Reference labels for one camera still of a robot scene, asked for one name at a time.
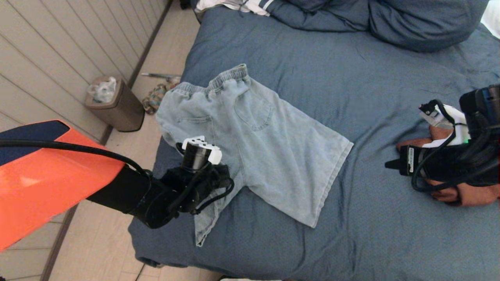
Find clear plastic bin liner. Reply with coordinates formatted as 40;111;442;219
87;76;118;103

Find white striped garment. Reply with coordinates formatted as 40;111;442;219
195;0;279;17

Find rust brown shorts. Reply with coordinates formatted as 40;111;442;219
396;125;500;207

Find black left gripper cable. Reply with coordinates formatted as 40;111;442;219
193;176;235;215

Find multicoloured cloth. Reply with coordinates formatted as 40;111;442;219
141;83;179;116

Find silver metal object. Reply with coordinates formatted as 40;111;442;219
141;72;181;83

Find crumpled blue blanket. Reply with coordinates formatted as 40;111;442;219
270;0;371;32

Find blue pillow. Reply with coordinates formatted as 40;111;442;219
368;0;489;52

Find white pillow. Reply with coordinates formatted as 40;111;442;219
480;0;500;39

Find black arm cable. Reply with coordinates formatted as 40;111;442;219
0;139;152;177
411;100;500;192

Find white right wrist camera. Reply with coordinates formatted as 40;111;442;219
419;100;471;148

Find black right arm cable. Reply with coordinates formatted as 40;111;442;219
411;100;500;192

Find light blue denim shorts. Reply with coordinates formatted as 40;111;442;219
155;64;354;247

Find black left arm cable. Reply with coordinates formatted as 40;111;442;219
0;139;152;177

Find brown metal trash bin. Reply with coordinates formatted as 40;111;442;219
84;76;145;132

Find blue bed cover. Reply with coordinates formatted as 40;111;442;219
128;6;500;281

